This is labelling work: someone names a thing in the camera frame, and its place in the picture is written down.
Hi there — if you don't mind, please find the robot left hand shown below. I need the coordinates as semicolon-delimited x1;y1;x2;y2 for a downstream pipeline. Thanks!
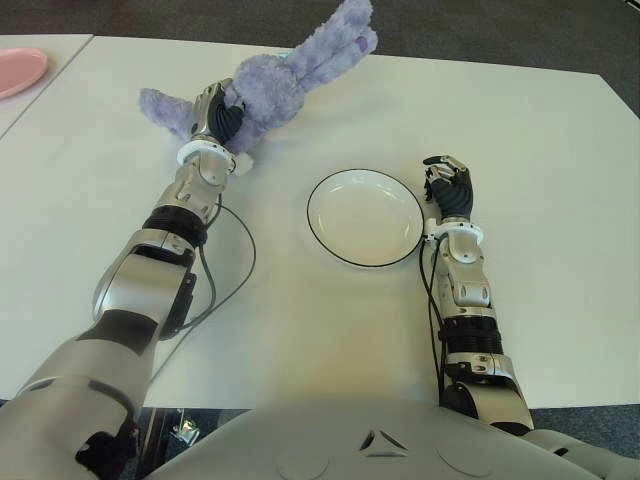
188;82;247;149

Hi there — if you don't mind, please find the purple plush doll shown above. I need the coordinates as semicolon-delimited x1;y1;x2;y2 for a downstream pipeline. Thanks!
138;0;379;176

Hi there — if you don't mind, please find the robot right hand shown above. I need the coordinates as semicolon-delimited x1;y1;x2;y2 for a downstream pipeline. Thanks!
422;153;475;221

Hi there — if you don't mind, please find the metal table bracket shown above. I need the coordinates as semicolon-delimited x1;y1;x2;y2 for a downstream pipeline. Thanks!
169;409;201;446

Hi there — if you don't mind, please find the pink plate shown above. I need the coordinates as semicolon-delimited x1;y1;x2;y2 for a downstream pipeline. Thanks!
0;48;50;100

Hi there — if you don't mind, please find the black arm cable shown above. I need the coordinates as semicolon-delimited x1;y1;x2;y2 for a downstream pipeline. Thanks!
149;204;257;381
418;237;449;406

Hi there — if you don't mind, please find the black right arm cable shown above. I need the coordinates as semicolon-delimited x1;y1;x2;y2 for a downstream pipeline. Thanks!
418;237;449;406

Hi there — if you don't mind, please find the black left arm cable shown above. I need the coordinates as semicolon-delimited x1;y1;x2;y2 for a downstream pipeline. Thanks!
149;204;257;381

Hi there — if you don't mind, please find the white plate black rim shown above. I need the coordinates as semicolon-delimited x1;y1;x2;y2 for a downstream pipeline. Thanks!
306;169;425;266

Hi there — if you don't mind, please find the grey robot torso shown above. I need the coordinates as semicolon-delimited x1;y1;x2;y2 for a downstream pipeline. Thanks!
144;397;640;480

